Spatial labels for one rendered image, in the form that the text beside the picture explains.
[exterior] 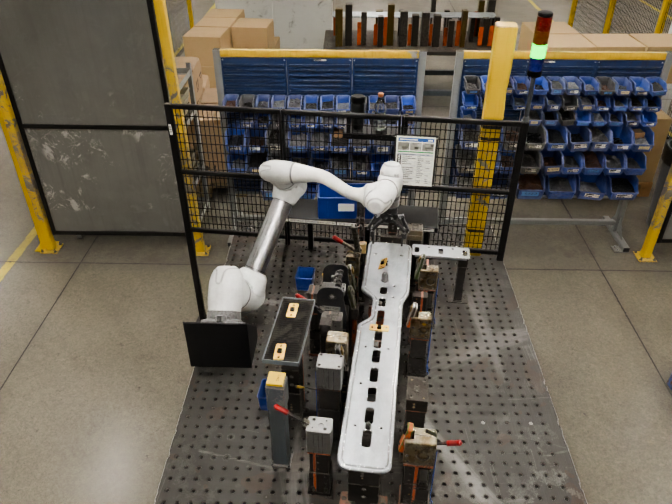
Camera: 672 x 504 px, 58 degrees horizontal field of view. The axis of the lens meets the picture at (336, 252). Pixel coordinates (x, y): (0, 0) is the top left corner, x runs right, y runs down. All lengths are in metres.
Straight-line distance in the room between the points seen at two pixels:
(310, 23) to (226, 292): 6.61
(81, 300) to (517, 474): 3.24
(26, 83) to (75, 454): 2.47
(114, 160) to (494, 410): 3.19
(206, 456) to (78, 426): 1.37
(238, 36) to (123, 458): 4.70
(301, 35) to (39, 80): 5.09
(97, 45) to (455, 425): 3.20
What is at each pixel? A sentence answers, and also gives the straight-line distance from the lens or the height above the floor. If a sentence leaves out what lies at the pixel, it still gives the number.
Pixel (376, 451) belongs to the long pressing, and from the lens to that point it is 2.20.
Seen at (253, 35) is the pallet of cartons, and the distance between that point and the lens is 6.92.
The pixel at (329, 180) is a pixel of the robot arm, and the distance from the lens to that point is 2.75.
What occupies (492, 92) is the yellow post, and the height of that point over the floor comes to 1.68.
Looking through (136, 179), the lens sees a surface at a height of 0.64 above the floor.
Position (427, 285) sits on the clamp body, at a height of 0.96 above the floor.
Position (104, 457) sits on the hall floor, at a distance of 3.64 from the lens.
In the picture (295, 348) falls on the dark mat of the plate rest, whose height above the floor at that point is 1.16.
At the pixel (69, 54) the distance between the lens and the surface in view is 4.51.
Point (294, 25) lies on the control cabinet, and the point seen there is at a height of 0.53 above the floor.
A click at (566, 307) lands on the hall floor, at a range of 4.58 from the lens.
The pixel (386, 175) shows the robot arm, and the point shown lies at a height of 1.51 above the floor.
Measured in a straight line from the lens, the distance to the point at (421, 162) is 3.31.
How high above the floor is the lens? 2.75
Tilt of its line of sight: 35 degrees down
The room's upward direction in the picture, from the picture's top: straight up
